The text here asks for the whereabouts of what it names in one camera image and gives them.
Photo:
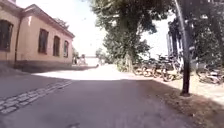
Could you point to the grey asphalt road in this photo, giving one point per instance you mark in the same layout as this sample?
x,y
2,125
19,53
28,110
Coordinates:
x,y
20,84

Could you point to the dark pole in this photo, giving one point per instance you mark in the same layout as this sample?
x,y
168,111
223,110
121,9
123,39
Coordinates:
x,y
185,66

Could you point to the grey asphalt path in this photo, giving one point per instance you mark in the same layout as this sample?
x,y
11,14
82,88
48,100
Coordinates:
x,y
100,106

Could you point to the group of trees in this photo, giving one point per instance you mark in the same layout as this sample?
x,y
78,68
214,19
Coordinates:
x,y
210,36

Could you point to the low beige building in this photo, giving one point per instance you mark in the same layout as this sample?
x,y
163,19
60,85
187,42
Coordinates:
x,y
28,40

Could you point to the grey cobblestone strip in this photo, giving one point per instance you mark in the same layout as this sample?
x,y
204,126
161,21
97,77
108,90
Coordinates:
x,y
23,97

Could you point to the row of parked bicycles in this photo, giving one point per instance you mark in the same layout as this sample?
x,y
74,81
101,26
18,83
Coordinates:
x,y
160,70

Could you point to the dry grass verge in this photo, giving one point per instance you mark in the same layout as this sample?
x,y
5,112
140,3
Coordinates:
x,y
200,108

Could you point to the large leafy tree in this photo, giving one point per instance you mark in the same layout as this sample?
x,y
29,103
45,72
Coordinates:
x,y
123,33

